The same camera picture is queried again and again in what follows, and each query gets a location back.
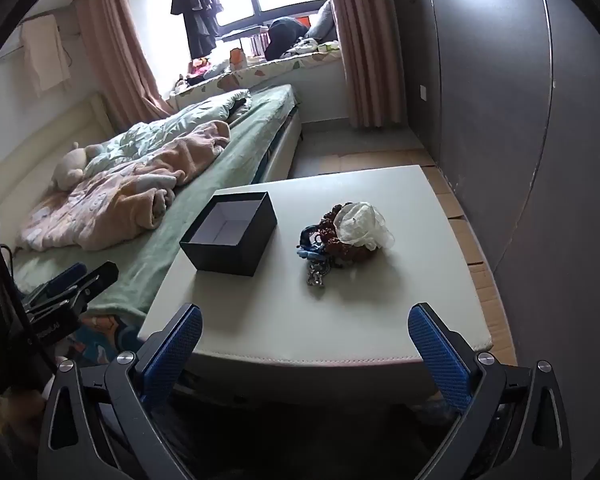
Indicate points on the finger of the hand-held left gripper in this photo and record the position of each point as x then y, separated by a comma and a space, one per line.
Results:
97, 280
67, 276

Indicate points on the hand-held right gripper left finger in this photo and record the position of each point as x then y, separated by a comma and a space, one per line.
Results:
172, 355

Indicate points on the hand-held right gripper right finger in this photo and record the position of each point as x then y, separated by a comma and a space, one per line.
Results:
440, 360

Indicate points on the black jewelry box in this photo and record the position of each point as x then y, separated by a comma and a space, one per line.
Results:
240, 260

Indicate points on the pile of jewellery and scrunchie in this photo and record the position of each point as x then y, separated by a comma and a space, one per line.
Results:
347, 252

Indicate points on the white organza scrunchie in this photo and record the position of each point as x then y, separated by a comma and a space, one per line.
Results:
360, 225

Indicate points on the printed floor mat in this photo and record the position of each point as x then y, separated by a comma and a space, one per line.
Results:
105, 335

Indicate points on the pink fleece blanket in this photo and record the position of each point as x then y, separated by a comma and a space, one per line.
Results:
130, 195

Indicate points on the beige plush toy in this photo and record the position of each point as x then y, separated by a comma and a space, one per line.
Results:
67, 170

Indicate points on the white padded table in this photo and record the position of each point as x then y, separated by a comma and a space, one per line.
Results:
330, 320

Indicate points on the flattened cardboard sheets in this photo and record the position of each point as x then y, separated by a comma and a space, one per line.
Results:
460, 230

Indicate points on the light green floral duvet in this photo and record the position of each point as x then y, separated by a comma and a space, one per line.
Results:
145, 140

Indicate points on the bed with green sheet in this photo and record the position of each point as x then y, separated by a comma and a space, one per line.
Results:
240, 160

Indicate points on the beige hanging towel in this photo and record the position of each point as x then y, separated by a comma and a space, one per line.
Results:
42, 55

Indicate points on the pink curtain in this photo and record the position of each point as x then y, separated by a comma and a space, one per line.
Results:
365, 60
120, 50

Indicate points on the pink toys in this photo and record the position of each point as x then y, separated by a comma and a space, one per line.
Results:
200, 71

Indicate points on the small orange paper bag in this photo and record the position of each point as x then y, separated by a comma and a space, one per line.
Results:
238, 57

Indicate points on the floral window seat cushion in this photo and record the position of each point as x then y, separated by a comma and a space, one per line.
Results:
260, 72

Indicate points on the grey wardrobe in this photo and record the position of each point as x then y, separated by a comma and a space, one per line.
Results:
480, 85

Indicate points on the hanging dark clothes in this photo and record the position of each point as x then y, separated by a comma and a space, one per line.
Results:
195, 5

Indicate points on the dark bag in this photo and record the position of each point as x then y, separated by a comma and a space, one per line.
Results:
285, 35

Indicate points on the grey pillow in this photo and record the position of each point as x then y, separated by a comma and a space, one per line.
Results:
325, 22

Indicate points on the white wall socket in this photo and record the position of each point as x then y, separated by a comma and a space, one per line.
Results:
423, 93

